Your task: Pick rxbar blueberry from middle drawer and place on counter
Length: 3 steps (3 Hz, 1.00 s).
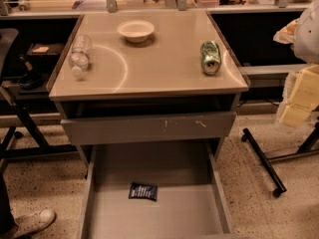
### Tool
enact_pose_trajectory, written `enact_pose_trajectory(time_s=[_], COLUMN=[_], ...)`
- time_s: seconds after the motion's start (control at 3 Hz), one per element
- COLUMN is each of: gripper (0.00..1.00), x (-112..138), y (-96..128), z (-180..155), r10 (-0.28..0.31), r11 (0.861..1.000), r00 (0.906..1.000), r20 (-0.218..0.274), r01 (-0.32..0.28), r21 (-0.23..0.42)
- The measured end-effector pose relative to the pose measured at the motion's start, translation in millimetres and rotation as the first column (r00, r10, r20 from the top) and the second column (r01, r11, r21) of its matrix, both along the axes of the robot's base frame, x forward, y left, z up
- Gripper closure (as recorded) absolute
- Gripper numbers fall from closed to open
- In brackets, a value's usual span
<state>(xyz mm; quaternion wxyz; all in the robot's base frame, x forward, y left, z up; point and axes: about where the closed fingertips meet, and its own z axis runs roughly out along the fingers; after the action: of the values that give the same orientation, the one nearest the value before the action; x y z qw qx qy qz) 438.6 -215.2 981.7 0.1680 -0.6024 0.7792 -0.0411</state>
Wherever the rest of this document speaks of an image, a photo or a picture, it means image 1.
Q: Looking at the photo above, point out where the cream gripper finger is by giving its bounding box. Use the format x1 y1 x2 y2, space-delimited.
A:
278 65 319 126

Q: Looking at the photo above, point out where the dark blue rxbar wrapper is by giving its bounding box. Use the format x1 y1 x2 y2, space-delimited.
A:
129 182 158 201

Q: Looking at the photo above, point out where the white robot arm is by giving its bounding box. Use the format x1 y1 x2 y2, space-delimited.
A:
273 0 319 126

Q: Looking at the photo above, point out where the grey top drawer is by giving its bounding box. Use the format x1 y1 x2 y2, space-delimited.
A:
62 112 235 145

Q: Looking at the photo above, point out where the grey drawer cabinet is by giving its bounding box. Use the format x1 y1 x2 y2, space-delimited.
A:
46 9 251 239

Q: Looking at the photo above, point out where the open grey middle drawer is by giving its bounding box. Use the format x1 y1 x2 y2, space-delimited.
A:
77 141 235 239

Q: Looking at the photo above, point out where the black wheeled stand base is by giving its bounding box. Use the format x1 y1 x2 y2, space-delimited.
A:
241 120 319 198

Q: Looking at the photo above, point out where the crushed green soda can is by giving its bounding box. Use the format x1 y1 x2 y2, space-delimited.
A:
200 41 221 75

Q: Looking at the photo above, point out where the white paper bowl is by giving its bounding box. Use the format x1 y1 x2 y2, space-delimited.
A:
118 20 155 43

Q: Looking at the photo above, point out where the clear plastic water bottle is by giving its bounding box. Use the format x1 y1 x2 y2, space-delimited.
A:
68 34 92 79

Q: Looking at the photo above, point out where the black round object on shelf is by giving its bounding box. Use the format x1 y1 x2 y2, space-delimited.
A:
19 71 43 90

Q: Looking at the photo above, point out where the dark box on shelf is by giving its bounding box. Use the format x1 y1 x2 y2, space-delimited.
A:
27 43 64 57

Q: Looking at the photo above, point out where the white sneaker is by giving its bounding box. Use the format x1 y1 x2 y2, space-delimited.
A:
10 209 56 239

